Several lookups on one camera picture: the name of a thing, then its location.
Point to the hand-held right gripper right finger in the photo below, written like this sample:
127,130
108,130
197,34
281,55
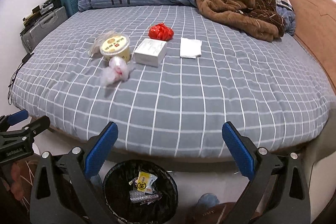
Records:
240,153

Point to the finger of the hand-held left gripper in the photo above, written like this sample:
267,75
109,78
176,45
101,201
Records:
36,124
17,117

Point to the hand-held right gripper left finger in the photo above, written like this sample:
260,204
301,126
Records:
101,150

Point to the black trash bin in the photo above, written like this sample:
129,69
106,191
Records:
115,187

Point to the yellow snack packet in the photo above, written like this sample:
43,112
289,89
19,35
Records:
144,182

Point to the bubble wrap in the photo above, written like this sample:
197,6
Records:
136,196

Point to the pink white plastic wrapper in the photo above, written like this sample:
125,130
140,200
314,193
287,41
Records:
115,69

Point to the clear plastic wrapper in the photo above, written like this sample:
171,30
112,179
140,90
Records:
95,45

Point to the yellow yogurt cup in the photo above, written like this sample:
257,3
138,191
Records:
114,45

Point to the white cardboard box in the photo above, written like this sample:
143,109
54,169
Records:
149,49

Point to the white tissue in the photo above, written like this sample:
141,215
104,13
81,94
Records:
190,47

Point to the red plastic bag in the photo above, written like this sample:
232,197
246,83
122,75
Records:
160,32

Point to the person's left hand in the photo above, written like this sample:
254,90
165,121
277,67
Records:
19,179

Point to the blue slipper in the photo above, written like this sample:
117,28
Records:
208,200

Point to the brown slipper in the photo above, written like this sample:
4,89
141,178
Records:
210,214

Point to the grey suitcase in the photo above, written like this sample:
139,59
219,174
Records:
42,27

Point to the stack of black boxes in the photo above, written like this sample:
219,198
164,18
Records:
39,10

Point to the teal suitcase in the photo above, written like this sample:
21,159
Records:
69,1

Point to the brown fleece blanket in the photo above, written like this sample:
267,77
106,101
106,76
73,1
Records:
223,3

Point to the wooden headboard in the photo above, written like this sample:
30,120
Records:
309,16

